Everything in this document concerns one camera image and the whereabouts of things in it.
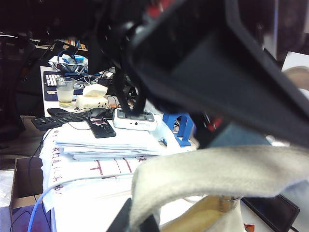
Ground black computer keyboard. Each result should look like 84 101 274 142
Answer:
30 110 115 131

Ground row of books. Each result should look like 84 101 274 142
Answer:
64 38 88 51

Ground white cable with grey plug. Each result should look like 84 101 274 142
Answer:
26 173 136 232

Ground white blood pressure monitor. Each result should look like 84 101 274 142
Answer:
112 108 157 131

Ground beige canvas tote bag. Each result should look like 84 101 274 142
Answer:
129 145 309 232

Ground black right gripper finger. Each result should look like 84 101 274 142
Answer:
106 198 160 232

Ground black smartphone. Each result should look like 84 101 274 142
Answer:
86 116 117 139

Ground black office chair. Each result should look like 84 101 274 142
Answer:
0 33 37 136

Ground dark blue desk mat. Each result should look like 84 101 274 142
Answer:
43 71 85 102

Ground stack of white papers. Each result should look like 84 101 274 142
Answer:
54 123 162 161

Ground white tissue box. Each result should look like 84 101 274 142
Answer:
75 84 109 110

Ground black dangling arm cable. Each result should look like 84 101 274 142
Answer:
113 67 147 116

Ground frosted drinking glass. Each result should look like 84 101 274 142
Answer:
56 76 75 108

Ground black computer mouse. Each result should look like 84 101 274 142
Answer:
88 108 107 118

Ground brown cardboard box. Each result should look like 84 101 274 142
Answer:
9 156 45 232

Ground blue headphones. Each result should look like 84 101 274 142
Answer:
57 50 79 73

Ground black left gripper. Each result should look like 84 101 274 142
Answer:
125 0 309 148

